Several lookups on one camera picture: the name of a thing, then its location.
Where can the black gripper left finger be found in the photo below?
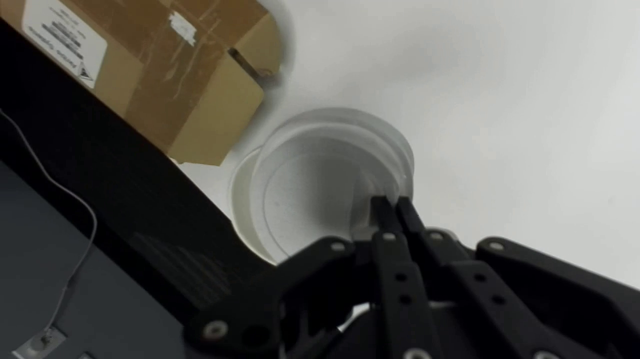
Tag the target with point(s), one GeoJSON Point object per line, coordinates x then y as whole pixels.
{"type": "Point", "coordinates": [392, 280]}

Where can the small metal floor plate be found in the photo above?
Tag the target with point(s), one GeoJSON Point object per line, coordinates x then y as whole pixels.
{"type": "Point", "coordinates": [41, 341]}

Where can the brown cardboard box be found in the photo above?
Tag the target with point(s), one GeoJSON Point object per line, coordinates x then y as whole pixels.
{"type": "Point", "coordinates": [167, 66]}

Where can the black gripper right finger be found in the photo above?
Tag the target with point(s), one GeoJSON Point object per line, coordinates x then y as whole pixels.
{"type": "Point", "coordinates": [481, 286]}

